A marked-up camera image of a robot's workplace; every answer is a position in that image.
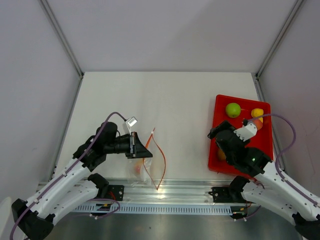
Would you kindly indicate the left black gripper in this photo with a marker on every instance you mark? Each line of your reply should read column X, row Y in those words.
column 136, row 149

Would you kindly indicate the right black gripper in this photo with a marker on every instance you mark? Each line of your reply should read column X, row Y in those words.
column 224, row 125

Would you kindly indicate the yellow orange mango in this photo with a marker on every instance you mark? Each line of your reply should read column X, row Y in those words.
column 138, row 166

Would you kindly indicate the clear zip top bag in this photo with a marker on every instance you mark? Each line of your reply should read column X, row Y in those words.
column 155, row 168

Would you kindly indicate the small brown yellow fruit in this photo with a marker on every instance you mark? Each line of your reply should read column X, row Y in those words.
column 221, row 155

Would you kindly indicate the red orange peach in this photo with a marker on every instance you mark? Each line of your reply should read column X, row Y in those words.
column 258, row 123

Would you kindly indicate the red plastic tray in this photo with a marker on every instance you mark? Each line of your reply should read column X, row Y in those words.
column 263, row 140

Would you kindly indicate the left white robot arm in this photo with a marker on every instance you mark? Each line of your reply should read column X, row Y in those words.
column 77, row 183

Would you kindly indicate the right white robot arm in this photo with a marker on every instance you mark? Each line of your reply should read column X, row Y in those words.
column 273, row 188

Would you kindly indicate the green apple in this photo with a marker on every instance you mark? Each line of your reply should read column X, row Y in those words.
column 233, row 110

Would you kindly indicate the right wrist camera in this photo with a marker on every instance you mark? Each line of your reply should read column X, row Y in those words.
column 246, row 132

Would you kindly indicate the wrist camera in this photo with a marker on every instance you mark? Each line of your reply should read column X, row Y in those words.
column 246, row 132
column 128, row 124

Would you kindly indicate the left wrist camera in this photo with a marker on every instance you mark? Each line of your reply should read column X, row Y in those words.
column 128, row 124

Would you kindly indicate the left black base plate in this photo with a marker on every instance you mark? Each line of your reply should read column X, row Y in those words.
column 116, row 192

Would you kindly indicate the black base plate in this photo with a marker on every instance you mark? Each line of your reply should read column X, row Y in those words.
column 116, row 192
column 221, row 194

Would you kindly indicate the aluminium mounting rail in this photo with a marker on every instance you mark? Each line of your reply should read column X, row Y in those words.
column 189, row 192

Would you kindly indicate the slotted cable duct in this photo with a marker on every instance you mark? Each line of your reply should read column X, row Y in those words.
column 162, row 209

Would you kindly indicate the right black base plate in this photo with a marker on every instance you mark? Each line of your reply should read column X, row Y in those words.
column 221, row 194

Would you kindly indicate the left frame post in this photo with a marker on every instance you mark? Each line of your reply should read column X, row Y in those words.
column 52, row 19

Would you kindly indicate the frame post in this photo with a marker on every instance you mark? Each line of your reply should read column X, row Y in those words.
column 52, row 19
column 285, row 27

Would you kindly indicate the right frame post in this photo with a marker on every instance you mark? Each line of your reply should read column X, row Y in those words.
column 285, row 27

